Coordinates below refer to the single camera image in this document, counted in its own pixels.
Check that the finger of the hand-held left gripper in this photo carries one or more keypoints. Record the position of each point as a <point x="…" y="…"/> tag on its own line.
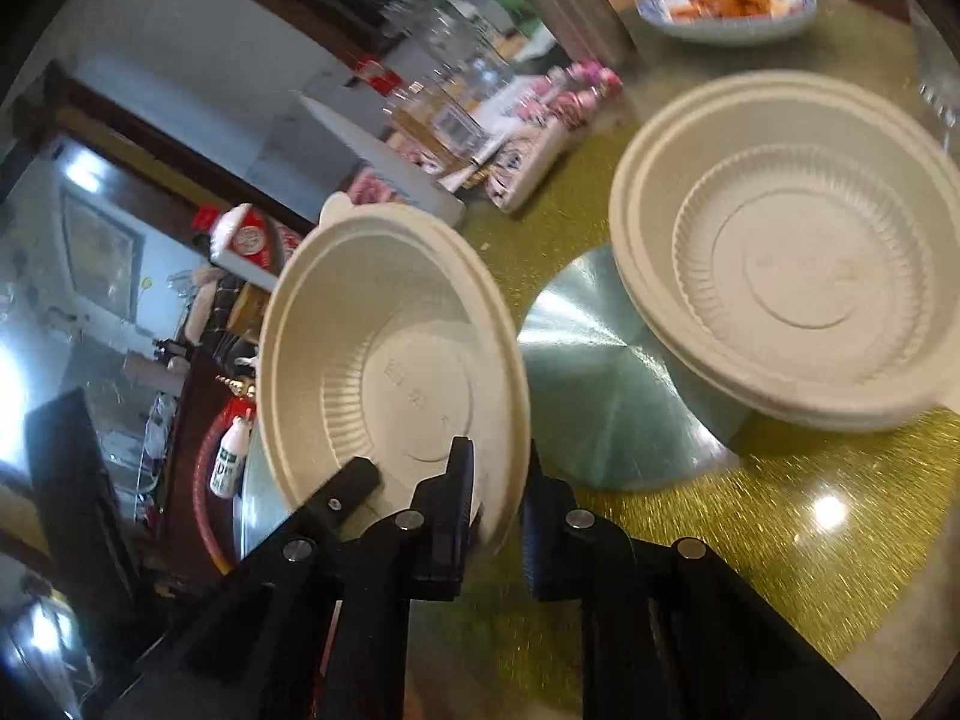
<point x="349" y="481"/>

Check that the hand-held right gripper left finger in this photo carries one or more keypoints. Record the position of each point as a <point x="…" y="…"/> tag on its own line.
<point x="457" y="495"/>

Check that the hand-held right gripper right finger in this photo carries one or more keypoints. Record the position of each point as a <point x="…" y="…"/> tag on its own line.
<point x="529" y="540"/>

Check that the beige plastic bowl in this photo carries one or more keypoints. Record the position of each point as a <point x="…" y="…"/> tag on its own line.
<point x="787" y="277"/>
<point x="390" y="330"/>

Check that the small white bottle green label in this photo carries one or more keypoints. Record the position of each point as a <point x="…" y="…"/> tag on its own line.
<point x="227" y="461"/>

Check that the pink yellow blue hula hoop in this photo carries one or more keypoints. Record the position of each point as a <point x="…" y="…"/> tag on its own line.
<point x="201" y="499"/>

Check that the small gold bottle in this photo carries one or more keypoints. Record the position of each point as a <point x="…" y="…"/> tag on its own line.
<point x="238" y="385"/>

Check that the round metal turntable disc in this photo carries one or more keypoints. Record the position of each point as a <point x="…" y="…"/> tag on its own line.
<point x="600" y="390"/>

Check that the white liquor bottle red cap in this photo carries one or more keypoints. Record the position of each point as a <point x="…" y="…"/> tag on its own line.
<point x="247" y="244"/>

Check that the gold glitter round mat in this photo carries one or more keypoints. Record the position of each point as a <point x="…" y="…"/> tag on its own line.
<point x="787" y="540"/>

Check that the pink cloth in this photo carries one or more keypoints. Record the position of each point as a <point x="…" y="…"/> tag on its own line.
<point x="367" y="187"/>

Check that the glass jar black lid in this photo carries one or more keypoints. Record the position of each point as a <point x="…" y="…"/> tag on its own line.
<point x="442" y="105"/>

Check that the key fob with pink beads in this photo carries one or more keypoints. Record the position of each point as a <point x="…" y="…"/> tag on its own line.
<point x="577" y="86"/>

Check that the blue white plate with food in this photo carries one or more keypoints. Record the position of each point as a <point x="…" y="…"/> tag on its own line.
<point x="720" y="26"/>

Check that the framed wall picture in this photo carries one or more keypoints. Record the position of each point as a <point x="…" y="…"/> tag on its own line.
<point x="97" y="247"/>

